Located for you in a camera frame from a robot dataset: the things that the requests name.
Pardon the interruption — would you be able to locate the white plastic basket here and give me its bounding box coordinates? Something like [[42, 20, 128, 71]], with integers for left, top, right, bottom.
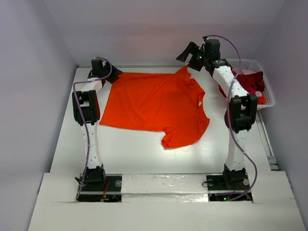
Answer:
[[240, 58, 275, 110]]

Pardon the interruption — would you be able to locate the pink garment in basket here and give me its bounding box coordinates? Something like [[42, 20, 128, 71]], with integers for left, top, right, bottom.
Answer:
[[240, 69, 255, 75]]

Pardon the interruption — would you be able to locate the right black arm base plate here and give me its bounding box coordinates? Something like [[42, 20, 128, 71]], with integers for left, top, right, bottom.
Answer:
[[202, 175, 253, 202]]

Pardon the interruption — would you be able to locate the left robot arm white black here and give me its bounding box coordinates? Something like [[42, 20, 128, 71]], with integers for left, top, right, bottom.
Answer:
[[72, 57, 122, 190]]

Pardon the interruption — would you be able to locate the small orange garment in basket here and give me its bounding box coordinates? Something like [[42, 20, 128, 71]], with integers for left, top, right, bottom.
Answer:
[[257, 96, 267, 105]]

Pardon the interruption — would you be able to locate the orange t shirt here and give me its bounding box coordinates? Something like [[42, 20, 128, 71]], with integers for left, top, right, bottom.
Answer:
[[100, 66, 210, 149]]

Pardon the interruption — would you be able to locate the dark red t shirt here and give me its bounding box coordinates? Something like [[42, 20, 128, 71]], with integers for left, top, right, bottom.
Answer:
[[218, 70, 265, 99]]

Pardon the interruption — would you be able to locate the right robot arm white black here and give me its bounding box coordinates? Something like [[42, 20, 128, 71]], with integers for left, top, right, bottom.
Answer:
[[176, 37, 258, 191]]

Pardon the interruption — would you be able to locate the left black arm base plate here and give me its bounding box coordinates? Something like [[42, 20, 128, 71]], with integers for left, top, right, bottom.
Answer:
[[77, 174, 122, 203]]

